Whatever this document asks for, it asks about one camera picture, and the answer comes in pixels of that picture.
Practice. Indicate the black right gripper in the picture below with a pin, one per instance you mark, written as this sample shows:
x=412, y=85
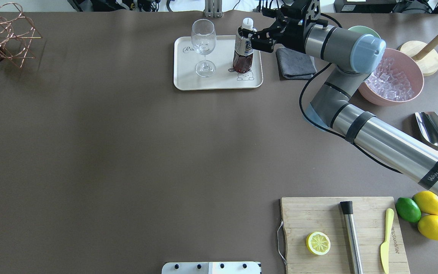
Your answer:
x=294, y=37

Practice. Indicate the pink bowl of ice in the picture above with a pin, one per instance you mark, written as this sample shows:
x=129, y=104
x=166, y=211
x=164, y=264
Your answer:
x=397, y=79

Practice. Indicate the steel muddler black tip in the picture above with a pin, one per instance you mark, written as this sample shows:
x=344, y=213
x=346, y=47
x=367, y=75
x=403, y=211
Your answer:
x=348, y=214

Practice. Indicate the yellow plastic knife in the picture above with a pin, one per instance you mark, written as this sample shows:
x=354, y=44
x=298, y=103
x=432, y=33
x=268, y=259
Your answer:
x=385, y=246

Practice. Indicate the yellow lemon lower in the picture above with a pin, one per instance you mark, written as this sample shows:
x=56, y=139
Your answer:
x=428, y=226

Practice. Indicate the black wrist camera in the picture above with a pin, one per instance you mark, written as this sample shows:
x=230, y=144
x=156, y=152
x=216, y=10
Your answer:
x=305, y=10

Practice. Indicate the steel ice scoop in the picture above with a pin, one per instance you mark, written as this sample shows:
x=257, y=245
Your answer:
x=428, y=126

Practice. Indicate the yellow lemon upper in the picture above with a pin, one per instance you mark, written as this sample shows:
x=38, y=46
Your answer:
x=427, y=202

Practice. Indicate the wooden cup tree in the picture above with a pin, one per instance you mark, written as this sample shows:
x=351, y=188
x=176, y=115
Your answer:
x=424, y=54

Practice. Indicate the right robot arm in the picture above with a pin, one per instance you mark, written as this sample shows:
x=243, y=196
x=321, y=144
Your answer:
x=356, y=55

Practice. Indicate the bamboo cutting board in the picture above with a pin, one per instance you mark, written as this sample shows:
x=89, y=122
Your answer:
x=304, y=215

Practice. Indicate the grey folded cloth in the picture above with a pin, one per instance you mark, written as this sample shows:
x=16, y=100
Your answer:
x=295, y=65

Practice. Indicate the half lemon slice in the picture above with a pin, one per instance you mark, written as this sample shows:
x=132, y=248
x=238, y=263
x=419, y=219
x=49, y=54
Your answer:
x=318, y=243

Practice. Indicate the green lime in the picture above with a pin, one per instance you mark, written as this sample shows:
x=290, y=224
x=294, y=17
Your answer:
x=408, y=210

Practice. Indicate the green ceramic bowl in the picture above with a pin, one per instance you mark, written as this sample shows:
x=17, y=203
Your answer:
x=364, y=29

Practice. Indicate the copper wire bottle basket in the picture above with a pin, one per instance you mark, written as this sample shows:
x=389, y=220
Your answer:
x=18, y=34

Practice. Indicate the yellow lemon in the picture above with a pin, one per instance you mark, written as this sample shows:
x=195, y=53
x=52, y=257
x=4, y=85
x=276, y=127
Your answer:
x=427, y=202
x=428, y=226

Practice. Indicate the aluminium frame post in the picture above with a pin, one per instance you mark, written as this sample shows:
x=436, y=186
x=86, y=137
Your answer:
x=213, y=9

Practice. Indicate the cream rabbit tray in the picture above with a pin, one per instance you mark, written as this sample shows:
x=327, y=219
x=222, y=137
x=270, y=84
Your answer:
x=185, y=77

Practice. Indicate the clear wine glass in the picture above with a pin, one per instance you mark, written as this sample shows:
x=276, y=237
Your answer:
x=203, y=39

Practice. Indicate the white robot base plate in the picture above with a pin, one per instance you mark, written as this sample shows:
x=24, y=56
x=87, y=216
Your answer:
x=213, y=267

